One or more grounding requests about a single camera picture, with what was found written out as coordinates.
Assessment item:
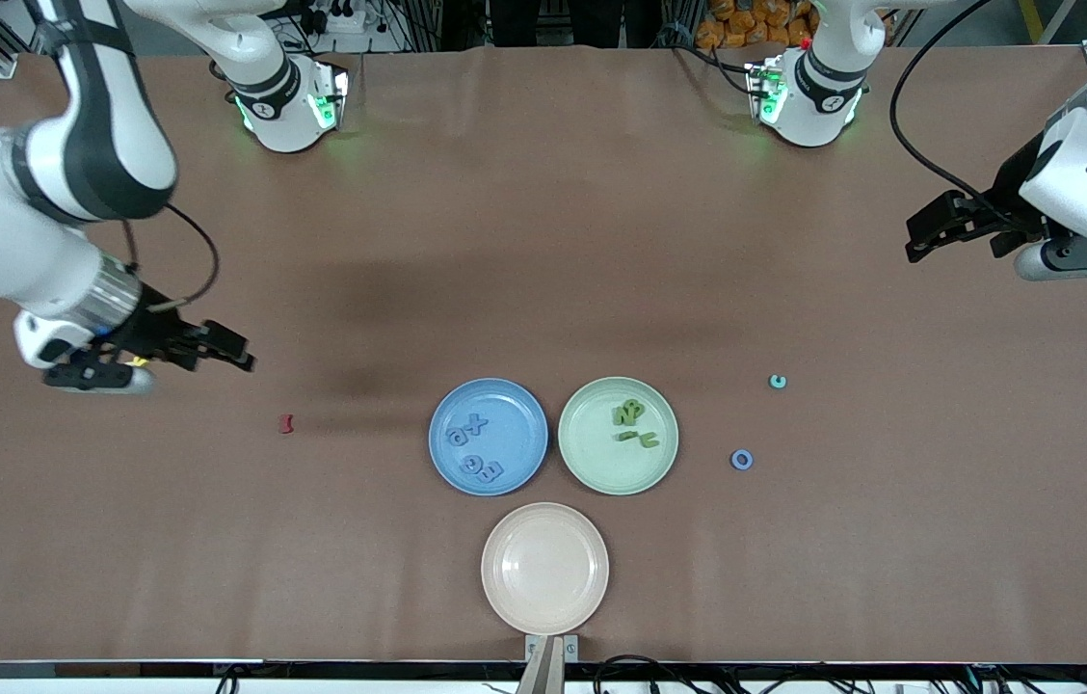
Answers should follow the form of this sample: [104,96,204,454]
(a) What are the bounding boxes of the orange bags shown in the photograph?
[695,0,819,49]

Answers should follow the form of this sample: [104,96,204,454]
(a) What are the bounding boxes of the blue plate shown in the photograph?
[428,377,549,497]

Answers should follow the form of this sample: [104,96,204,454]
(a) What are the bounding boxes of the brown table cover sheet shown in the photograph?
[0,43,1087,666]

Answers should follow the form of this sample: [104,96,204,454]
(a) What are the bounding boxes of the white power strip with plugs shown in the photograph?
[298,0,371,36]

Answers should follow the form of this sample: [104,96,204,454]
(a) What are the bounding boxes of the green plate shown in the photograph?
[557,376,679,496]

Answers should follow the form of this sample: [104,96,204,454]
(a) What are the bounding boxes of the beige plate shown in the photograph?
[481,501,610,637]

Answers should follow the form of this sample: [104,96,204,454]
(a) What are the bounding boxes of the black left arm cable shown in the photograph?
[889,0,1036,232]

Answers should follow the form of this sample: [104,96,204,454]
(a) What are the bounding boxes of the table edge rail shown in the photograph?
[0,659,1087,681]

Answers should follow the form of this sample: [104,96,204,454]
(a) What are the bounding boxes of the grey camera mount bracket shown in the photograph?
[517,633,580,694]

